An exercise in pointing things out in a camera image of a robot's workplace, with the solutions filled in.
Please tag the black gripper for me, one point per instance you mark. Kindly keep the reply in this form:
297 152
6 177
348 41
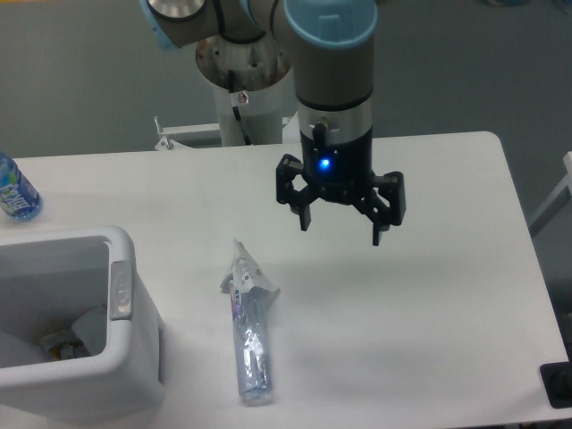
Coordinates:
336 166

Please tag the crushed clear plastic bottle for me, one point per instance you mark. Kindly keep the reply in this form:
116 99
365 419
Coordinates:
252 294

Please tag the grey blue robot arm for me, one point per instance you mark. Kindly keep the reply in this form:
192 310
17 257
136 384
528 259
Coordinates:
328 46

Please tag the crumpled trash in can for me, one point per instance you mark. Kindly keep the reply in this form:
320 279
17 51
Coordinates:
85 337

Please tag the white trash can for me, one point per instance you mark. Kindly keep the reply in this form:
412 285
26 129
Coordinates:
48 280

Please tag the black table clamp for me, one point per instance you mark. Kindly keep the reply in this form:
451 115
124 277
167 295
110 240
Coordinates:
557 383

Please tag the blue labelled water bottle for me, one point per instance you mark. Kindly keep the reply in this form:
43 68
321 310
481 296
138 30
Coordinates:
19 198

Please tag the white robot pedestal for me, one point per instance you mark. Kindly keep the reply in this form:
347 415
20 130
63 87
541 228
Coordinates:
248 82

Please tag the white left mounting bracket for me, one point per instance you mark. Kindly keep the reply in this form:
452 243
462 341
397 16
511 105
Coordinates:
187 136

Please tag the white frame at right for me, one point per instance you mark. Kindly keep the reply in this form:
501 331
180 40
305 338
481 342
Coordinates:
554 202

